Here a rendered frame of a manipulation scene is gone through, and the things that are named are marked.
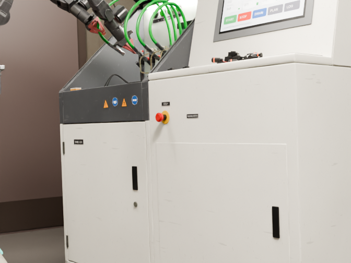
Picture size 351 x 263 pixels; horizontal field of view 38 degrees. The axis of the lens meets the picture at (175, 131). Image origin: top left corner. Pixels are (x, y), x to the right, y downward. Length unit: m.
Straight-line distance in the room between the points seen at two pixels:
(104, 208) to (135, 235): 0.23
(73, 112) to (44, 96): 1.48
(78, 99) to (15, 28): 1.62
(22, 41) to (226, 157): 2.52
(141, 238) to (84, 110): 0.67
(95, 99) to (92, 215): 0.54
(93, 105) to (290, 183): 1.10
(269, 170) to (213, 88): 0.36
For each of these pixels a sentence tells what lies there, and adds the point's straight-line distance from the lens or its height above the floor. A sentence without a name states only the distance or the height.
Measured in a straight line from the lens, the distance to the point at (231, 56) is 1.91.
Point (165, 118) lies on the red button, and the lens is 2.00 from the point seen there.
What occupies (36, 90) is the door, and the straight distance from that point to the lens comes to 4.00.
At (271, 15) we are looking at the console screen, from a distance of 2.02.
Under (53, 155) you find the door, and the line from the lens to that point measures 4.03.
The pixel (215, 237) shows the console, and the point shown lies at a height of 0.36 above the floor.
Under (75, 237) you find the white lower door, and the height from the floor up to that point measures 0.23.
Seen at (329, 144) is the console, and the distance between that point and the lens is 1.78.
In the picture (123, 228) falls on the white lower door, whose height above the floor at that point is 0.32.
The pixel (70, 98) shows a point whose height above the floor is 0.91.
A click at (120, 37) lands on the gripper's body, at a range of 2.48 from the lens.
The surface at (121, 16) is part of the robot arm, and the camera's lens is 2.49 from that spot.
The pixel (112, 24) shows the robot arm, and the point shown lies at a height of 1.24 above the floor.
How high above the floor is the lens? 0.78
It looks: 1 degrees down
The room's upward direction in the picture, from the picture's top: 2 degrees counter-clockwise
